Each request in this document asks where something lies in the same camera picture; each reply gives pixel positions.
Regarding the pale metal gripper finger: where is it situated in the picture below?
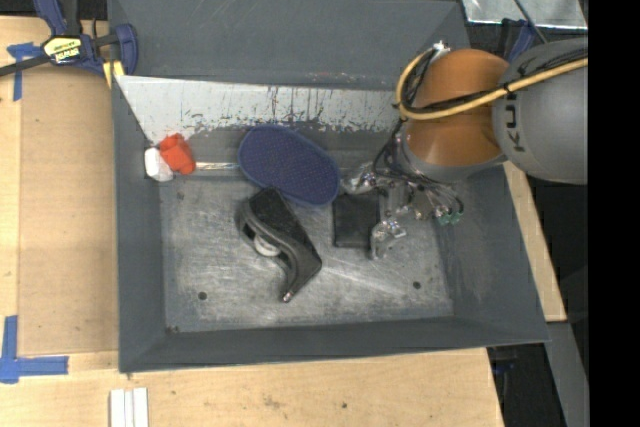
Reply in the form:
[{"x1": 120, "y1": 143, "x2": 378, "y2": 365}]
[
  {"x1": 381, "y1": 213, "x2": 409, "y2": 238},
  {"x1": 368, "y1": 222, "x2": 396, "y2": 262}
]

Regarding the black flat block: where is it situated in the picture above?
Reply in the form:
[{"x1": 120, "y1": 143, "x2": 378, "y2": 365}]
[{"x1": 331, "y1": 192, "x2": 382, "y2": 249}]

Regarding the black tape dispenser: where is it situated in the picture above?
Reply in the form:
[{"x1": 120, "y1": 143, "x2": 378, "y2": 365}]
[{"x1": 234, "y1": 185, "x2": 324, "y2": 304}]

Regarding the dark blue oval pad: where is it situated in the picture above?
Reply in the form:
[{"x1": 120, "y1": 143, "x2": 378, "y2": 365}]
[{"x1": 236, "y1": 123, "x2": 342, "y2": 207}]

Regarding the grey metal bin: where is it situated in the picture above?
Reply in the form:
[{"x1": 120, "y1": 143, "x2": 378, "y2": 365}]
[{"x1": 104, "y1": 0, "x2": 552, "y2": 374}]

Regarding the orange and white spray bottle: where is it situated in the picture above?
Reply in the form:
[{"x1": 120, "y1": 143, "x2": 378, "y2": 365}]
[{"x1": 143, "y1": 132, "x2": 197, "y2": 184}]

